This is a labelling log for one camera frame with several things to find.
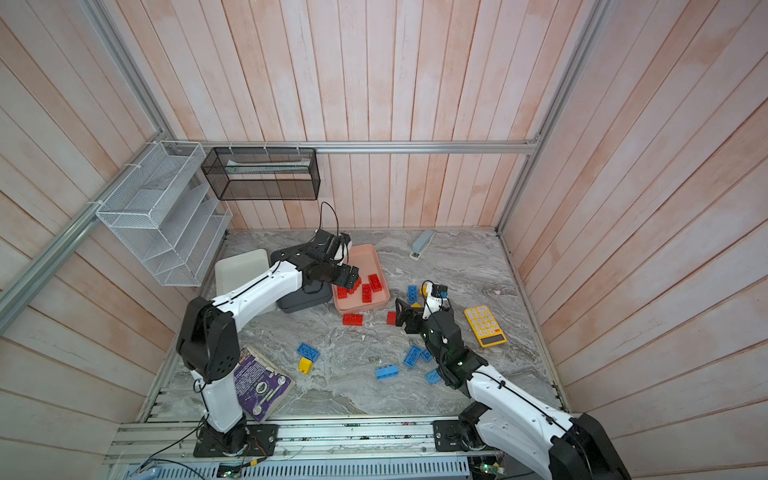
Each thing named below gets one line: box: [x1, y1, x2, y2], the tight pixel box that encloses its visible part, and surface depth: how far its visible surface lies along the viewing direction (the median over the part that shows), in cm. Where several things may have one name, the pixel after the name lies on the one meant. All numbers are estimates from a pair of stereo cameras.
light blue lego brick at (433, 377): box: [426, 369, 441, 385], surface depth 85 cm
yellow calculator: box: [464, 305, 508, 348], surface depth 94 cm
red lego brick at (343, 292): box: [337, 286, 355, 299], surface depth 102 cm
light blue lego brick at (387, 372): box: [376, 365, 399, 380], surface depth 85 cm
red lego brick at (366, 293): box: [362, 284, 372, 303], surface depth 103 cm
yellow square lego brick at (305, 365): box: [299, 357, 313, 375], surface depth 86 cm
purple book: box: [234, 345, 295, 423], surface depth 81 cm
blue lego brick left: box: [297, 342, 321, 362], surface depth 90 cm
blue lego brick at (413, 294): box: [408, 285, 419, 304], surface depth 100 cm
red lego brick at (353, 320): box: [343, 314, 364, 326], surface depth 97 cm
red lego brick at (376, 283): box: [368, 274, 383, 293], surface depth 105 cm
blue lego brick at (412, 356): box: [403, 345, 422, 368], surface depth 90 cm
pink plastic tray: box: [332, 244, 390, 314], surface depth 102 cm
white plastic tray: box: [215, 249, 270, 297], surface depth 110 cm
